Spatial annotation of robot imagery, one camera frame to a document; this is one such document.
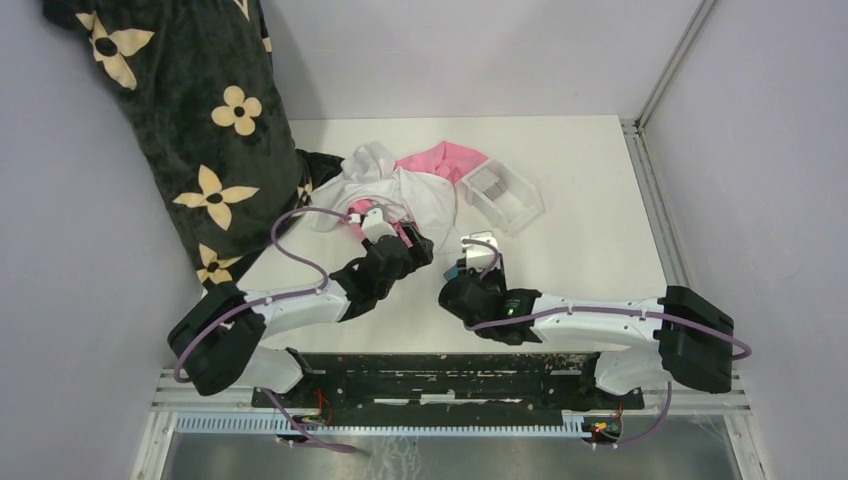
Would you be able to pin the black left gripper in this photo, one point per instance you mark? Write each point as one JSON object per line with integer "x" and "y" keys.
{"x": 420, "y": 253}

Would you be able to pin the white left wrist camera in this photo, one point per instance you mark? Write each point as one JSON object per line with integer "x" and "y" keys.
{"x": 375, "y": 226}

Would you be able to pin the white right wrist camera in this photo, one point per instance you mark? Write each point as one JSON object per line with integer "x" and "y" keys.
{"x": 480, "y": 252}

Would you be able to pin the stack of credit cards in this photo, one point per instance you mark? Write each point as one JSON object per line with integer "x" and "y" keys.
{"x": 488, "y": 183}

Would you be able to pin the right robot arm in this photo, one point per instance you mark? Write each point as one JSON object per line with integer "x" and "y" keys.
{"x": 679, "y": 336}

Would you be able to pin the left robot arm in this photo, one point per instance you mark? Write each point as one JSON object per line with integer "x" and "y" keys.
{"x": 217, "y": 344}

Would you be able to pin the blue leather card holder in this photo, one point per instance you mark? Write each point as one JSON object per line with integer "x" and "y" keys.
{"x": 454, "y": 271}

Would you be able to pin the black floral blanket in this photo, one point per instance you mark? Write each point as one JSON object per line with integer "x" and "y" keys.
{"x": 195, "y": 80}

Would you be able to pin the pink cloth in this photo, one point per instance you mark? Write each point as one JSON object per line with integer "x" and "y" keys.
{"x": 447, "y": 160}

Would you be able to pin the clear plastic tray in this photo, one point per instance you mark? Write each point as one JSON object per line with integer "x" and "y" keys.
{"x": 505, "y": 197}

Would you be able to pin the aluminium frame rail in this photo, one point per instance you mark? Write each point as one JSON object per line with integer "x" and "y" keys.
{"x": 178, "y": 408}

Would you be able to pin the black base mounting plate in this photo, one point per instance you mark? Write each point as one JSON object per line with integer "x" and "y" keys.
{"x": 344, "y": 386}

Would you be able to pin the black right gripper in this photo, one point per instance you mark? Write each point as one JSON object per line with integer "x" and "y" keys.
{"x": 501, "y": 277}

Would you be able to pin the white cloth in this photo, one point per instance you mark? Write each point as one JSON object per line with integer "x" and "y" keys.
{"x": 371, "y": 178}

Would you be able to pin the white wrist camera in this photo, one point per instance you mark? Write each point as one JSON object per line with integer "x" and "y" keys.
{"x": 375, "y": 226}
{"x": 480, "y": 252}

